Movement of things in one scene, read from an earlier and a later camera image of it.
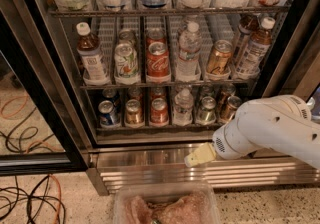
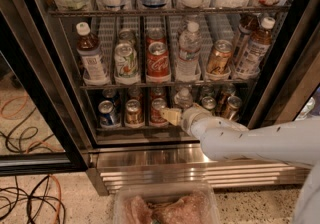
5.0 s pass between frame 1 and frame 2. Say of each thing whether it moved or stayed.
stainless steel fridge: stayed
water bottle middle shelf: stayed
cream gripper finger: moved
